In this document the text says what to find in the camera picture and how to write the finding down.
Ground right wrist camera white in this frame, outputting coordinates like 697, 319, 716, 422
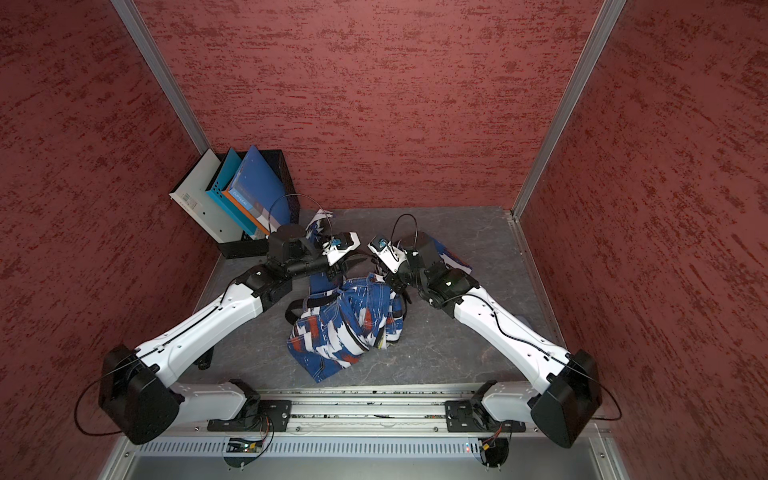
368, 235, 410, 274

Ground black leather belt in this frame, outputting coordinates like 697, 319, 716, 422
285, 252, 413, 326

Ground teal folder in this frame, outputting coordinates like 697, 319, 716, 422
206, 148, 266, 240

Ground left corner aluminium profile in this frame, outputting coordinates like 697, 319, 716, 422
110, 0, 210, 154

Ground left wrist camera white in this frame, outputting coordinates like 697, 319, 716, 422
322, 232, 360, 266

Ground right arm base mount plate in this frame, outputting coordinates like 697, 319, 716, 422
444, 400, 526, 434

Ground corner aluminium profile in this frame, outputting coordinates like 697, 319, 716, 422
110, 0, 210, 154
511, 0, 626, 222

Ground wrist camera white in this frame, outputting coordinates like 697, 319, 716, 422
322, 232, 360, 266
368, 235, 410, 274

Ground blue patterned trousers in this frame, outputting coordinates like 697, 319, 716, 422
286, 230, 472, 383

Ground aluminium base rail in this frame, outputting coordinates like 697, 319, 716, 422
122, 383, 613, 439

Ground black file box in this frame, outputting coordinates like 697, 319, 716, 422
218, 162, 300, 259

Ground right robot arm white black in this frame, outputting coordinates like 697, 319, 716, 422
368, 234, 602, 448

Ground right corner aluminium profile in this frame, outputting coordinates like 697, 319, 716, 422
511, 0, 626, 222

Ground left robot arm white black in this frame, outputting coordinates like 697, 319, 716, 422
98, 224, 361, 445

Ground small black object on table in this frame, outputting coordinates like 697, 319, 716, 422
194, 347, 214, 370

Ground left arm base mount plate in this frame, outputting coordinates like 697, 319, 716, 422
207, 400, 293, 433

